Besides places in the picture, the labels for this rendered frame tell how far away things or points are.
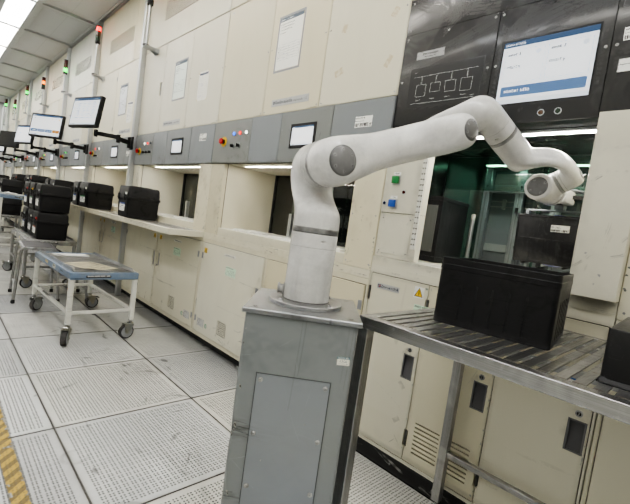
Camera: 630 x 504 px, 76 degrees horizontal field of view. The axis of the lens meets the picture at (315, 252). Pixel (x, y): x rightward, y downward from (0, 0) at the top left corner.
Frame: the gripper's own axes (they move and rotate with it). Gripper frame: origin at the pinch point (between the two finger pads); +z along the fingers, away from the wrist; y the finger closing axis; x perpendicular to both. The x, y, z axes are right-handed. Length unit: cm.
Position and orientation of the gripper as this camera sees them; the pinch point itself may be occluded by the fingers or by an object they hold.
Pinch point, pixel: (563, 200)
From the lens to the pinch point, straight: 179.2
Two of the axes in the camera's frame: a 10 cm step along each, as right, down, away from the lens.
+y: 6.9, 1.5, -7.1
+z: 7.1, 0.5, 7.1
